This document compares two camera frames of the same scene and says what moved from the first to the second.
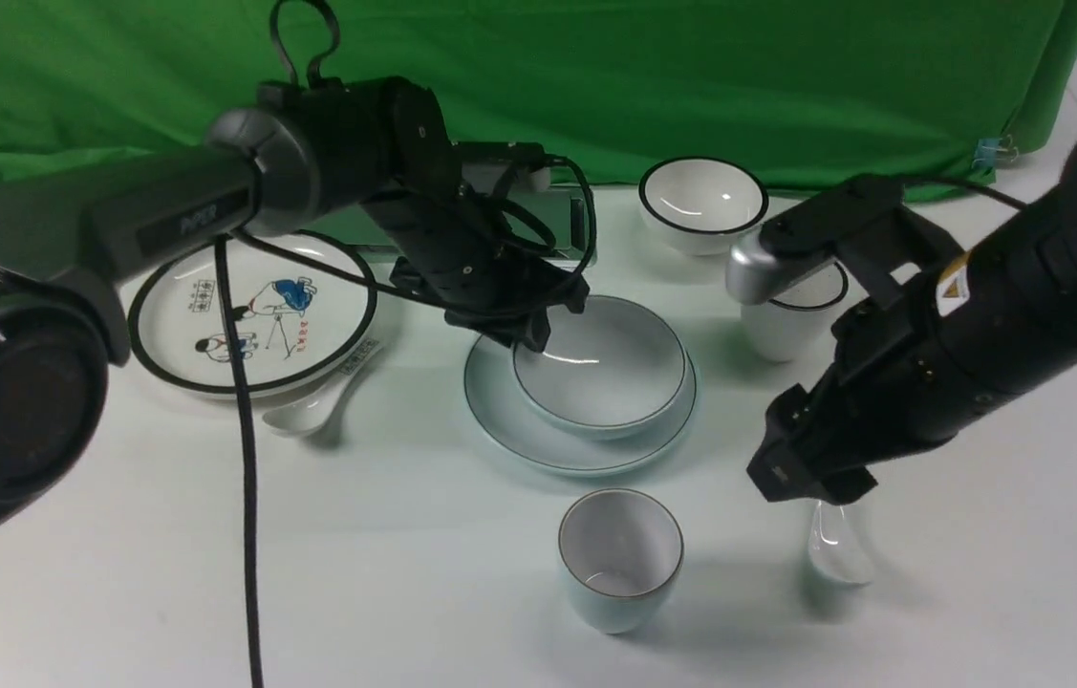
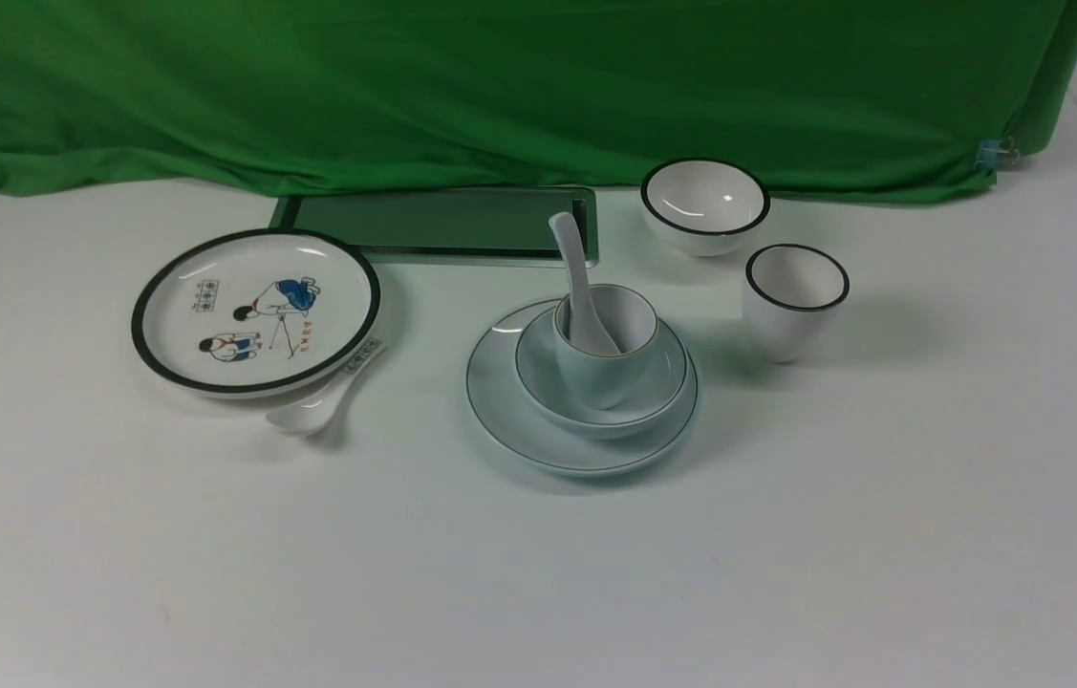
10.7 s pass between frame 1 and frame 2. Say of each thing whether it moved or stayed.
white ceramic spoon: moved
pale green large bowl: stayed
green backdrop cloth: stayed
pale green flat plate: stayed
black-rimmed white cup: stayed
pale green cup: moved
